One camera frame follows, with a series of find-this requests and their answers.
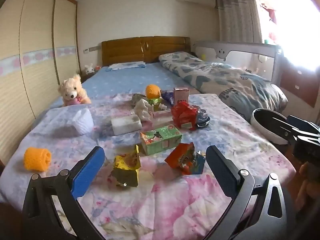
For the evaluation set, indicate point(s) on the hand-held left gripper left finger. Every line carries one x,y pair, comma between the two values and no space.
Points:
87,173

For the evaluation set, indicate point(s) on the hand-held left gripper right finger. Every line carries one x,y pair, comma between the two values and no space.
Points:
222,175

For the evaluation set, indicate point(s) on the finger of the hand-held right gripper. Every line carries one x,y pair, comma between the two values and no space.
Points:
303,123
282,128

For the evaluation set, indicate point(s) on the white round trash bin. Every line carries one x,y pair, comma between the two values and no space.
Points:
260,125

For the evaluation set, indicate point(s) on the blue clear plastic wrapper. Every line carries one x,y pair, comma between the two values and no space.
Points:
203,117

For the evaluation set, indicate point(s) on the red snack packet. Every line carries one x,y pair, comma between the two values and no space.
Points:
183,116

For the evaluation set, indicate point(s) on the white tissue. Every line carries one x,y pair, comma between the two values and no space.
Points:
143,110

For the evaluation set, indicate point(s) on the red white milk carton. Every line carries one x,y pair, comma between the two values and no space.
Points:
181,95

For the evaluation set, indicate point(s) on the orange foam fruit net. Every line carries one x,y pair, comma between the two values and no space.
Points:
37,159
153,91

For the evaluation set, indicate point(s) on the person's right hand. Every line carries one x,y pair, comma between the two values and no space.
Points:
308,187

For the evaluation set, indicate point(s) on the gold foil wrapper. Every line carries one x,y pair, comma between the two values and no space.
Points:
126,167

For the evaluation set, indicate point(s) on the orange snack wrapper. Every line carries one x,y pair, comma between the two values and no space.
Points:
183,158

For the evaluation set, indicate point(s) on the brown wooden dresser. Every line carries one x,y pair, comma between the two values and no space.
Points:
300,80

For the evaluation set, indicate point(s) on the floral blanket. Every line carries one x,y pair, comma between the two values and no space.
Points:
175,200

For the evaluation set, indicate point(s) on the green cardboard box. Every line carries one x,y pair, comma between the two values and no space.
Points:
160,140

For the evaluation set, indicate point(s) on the blue heart print quilt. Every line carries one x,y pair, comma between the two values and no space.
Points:
220,80

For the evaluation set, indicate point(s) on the pink white packet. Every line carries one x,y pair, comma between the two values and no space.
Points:
162,118

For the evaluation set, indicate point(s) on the cream teddy bear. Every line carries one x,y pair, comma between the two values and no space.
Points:
72,91

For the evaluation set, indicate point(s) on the grey cartoon bed guard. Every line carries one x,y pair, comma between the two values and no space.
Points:
240,52

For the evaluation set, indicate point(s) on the small white plastic piece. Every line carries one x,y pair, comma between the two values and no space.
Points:
163,107

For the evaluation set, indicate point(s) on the dark blue snack packet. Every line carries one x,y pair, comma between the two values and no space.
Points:
168,97

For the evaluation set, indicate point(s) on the green snack packet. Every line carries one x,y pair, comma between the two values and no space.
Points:
153,101

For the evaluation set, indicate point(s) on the blue bed sheet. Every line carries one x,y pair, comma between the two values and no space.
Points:
125,81

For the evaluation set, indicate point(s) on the white rabbit plush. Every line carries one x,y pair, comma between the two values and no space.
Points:
89,68

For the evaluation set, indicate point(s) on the blue patterned pillow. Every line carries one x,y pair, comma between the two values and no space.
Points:
125,65

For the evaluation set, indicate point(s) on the grey patterned curtain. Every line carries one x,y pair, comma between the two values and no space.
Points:
237,15

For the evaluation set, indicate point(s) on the wooden headboard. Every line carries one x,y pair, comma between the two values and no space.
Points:
125,51

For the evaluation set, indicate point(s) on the cream sliding wardrobe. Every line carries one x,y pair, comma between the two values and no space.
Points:
37,55

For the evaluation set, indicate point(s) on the white wall switch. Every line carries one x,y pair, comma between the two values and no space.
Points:
93,48

